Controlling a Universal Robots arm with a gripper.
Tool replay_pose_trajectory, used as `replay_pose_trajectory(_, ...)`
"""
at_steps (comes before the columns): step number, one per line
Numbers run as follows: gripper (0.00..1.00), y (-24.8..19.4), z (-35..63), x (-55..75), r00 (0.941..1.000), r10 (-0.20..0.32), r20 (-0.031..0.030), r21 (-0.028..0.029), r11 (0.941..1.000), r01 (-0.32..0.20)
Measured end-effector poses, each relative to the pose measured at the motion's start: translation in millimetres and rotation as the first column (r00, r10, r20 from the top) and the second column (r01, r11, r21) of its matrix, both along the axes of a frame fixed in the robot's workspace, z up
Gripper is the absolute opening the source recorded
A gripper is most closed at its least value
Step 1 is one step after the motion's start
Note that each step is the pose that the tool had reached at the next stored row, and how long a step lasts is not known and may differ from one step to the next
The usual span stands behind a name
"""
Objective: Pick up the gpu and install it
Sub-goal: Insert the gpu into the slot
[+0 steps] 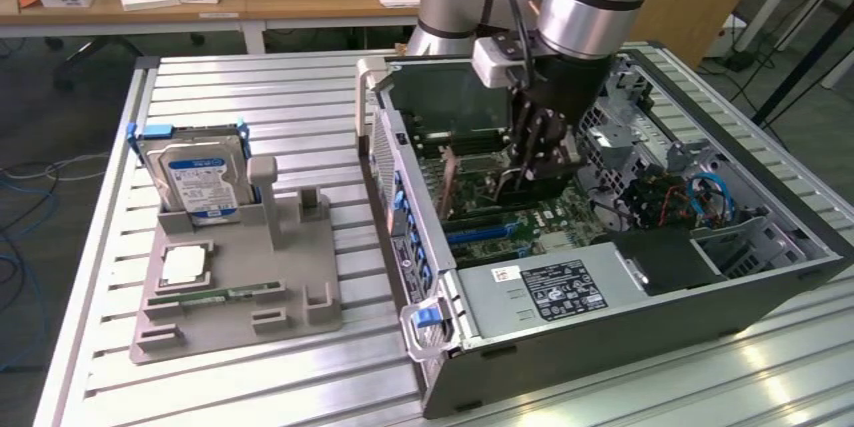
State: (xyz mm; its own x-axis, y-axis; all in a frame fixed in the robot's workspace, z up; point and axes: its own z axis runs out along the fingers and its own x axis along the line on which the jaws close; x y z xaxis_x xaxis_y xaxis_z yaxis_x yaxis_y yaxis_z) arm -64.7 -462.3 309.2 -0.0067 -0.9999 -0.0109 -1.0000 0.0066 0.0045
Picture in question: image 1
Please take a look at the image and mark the beige case latch bar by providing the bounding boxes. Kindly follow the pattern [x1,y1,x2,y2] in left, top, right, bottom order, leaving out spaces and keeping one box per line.
[355,57,390,141]

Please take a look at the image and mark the perforated metal disk bay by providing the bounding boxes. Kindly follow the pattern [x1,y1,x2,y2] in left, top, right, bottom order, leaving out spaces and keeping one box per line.
[579,96,675,193]

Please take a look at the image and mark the grey power supply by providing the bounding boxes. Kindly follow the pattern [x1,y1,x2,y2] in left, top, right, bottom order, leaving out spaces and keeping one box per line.
[457,241,653,341]

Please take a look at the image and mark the blue disk carrier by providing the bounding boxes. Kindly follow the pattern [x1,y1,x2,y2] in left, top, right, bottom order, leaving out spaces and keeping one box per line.
[123,116,252,183]

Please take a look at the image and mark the graphics card with metal bracket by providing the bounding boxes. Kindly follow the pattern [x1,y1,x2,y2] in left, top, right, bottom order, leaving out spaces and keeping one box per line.
[437,145,577,218]

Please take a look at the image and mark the white pedestal cabinet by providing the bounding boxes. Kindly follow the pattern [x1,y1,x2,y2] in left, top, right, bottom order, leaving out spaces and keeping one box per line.
[706,11,749,61]

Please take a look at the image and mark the blue floor cable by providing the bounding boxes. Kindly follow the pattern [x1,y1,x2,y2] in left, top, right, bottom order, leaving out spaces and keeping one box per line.
[0,171,66,373]

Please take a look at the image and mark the hard disk with blue label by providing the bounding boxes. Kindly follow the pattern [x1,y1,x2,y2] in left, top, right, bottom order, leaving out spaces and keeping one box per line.
[136,139,242,227]

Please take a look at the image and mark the silver CPU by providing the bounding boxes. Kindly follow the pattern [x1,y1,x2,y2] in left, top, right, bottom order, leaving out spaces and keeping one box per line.
[159,246,207,286]

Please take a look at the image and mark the blue wire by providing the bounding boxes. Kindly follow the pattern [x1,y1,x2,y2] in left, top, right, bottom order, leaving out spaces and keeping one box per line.
[686,172,739,228]

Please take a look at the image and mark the blue expansion slot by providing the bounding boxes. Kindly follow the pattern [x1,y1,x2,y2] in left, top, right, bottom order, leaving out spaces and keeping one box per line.
[445,225,521,244]

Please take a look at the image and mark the blue case latch tab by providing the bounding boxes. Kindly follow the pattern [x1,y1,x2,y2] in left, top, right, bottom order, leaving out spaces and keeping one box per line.
[411,305,446,331]

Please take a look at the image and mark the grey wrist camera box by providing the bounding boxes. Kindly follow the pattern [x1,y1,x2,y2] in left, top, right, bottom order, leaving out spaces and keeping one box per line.
[471,36,535,89]

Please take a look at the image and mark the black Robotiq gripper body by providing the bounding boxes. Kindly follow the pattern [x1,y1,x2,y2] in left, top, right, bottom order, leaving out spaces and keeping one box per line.
[514,52,614,121]

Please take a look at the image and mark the grey parts rack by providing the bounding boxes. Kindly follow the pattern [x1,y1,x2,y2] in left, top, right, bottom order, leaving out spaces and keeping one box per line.
[127,154,346,367]

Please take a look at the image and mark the red wire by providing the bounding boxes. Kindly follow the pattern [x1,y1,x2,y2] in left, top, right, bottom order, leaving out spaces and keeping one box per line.
[657,186,682,228]

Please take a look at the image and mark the black stand pole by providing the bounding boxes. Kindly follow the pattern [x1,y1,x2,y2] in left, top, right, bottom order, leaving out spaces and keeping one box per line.
[750,21,854,127]

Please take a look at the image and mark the grey floor cable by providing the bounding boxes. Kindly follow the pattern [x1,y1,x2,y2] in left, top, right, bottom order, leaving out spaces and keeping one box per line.
[0,149,108,183]

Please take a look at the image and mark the black office chair base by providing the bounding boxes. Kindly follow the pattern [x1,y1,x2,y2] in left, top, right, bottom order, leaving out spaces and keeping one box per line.
[43,36,146,93]

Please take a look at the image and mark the black open PC case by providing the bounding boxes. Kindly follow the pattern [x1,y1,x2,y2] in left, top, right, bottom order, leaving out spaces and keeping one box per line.
[355,44,854,421]

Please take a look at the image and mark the green RAM stick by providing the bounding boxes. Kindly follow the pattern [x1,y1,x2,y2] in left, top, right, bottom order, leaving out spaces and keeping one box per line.
[147,282,282,307]

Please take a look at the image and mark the green motherboard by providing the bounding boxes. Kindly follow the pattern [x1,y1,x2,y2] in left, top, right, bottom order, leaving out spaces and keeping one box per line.
[406,114,602,268]

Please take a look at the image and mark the CPU socket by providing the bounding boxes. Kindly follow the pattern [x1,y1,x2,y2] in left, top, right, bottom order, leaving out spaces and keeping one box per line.
[461,154,509,173]

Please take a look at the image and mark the wooden cabinet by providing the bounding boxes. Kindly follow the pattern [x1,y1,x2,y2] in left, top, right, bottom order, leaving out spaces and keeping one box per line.
[630,0,775,68]

